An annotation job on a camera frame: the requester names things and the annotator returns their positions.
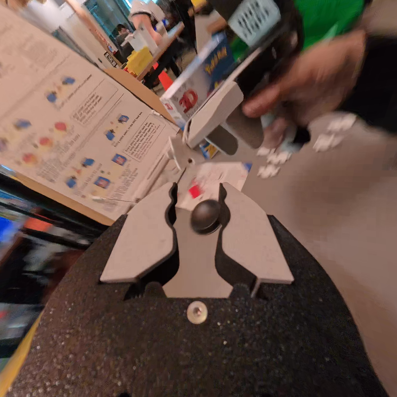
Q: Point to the blue puzzle box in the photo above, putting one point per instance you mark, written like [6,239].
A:
[186,93]

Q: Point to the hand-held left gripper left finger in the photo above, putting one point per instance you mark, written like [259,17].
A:
[139,242]

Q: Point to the black round ball stand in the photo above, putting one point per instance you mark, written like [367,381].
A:
[204,217]

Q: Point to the person's right hand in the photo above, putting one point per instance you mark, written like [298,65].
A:
[310,77]

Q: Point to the white board stand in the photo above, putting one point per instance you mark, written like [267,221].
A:
[183,149]

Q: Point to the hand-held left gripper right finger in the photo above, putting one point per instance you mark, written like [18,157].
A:
[252,245]

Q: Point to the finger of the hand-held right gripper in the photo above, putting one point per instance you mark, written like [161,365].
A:
[214,114]
[223,85]

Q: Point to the instruction sheet on clipboard stand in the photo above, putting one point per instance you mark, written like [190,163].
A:
[62,108]

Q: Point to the black metal bar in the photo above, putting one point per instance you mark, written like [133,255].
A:
[46,211]

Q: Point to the folded instruction leaflet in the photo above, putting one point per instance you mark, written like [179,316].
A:
[223,176]

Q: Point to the person's right forearm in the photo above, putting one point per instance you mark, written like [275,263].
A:
[381,93]

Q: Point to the spread of white puzzle pieces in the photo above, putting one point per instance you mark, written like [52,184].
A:
[268,170]

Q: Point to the red plastic clip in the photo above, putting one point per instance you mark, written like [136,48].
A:
[194,191]

